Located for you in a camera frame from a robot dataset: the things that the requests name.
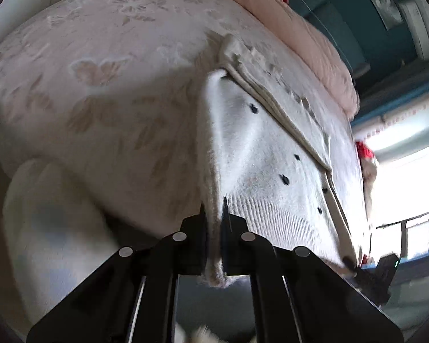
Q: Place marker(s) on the teal padded headboard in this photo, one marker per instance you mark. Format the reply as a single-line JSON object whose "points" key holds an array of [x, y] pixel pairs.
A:
{"points": [[355, 29]]}

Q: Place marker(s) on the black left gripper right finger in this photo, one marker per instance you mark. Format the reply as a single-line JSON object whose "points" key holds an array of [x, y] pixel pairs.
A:
{"points": [[242, 251]]}

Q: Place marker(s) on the red and cream clothes pile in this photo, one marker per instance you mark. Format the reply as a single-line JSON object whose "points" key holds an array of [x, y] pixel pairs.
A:
{"points": [[369, 166]]}

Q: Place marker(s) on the cream knitted cardigan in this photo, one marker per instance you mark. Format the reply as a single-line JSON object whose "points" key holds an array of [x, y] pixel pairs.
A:
{"points": [[266, 153]]}

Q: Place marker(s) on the pink floral bedspread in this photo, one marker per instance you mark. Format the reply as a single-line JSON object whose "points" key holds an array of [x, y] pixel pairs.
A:
{"points": [[103, 87]]}

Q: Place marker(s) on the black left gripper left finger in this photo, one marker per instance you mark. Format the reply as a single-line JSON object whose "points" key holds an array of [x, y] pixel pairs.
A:
{"points": [[185, 252]]}

